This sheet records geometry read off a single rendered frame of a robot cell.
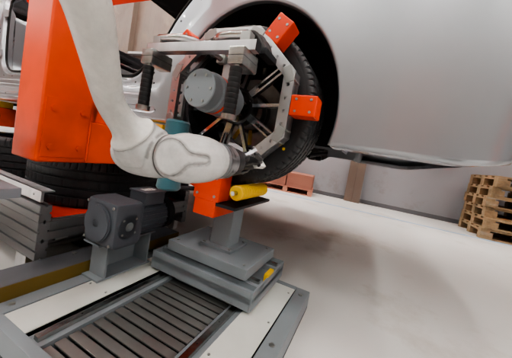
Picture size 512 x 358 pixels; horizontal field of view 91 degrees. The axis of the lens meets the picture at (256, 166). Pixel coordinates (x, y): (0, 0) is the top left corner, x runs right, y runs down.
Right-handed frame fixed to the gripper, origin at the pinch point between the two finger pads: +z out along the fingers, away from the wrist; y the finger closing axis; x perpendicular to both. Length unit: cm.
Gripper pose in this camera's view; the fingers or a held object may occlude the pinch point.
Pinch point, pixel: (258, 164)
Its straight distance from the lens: 83.7
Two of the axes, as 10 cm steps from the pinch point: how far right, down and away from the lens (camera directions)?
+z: 4.2, 0.2, 9.1
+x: -5.1, -8.2, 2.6
